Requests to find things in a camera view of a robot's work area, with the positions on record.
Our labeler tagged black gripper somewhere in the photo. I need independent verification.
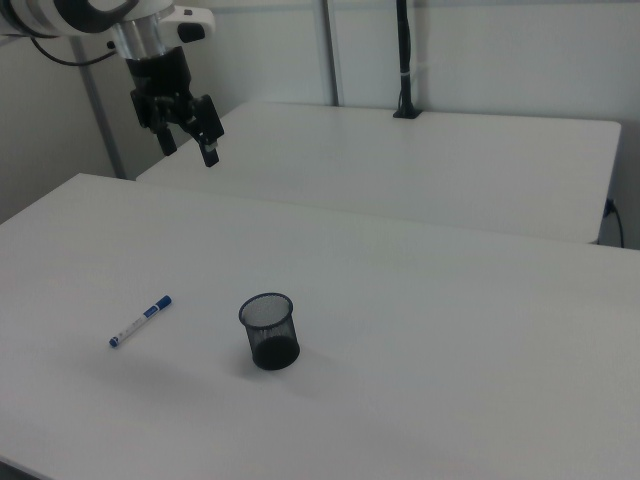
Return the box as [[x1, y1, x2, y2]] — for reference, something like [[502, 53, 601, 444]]
[[124, 46, 225, 169]]

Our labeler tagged white marker with blue cap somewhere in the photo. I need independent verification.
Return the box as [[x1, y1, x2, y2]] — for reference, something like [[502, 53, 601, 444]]
[[108, 294, 174, 350]]

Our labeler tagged black mesh pen cup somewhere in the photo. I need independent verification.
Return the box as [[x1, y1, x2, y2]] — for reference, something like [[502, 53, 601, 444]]
[[238, 292, 301, 372]]

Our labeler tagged white side table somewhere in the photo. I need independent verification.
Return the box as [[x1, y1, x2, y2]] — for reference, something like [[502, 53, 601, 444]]
[[135, 101, 623, 246]]

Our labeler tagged black clamped pole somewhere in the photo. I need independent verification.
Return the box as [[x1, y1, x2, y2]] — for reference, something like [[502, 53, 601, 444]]
[[392, 0, 424, 120]]

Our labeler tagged grey metal frame post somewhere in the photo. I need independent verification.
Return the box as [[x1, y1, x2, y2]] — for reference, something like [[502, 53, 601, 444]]
[[68, 37, 127, 181], [318, 0, 346, 108]]

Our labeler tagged black robot cable with connector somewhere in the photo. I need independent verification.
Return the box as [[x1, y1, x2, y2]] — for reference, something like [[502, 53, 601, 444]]
[[28, 33, 118, 67]]

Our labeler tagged black wall power cable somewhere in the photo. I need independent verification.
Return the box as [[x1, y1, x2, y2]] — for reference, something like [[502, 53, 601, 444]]
[[604, 198, 626, 249]]

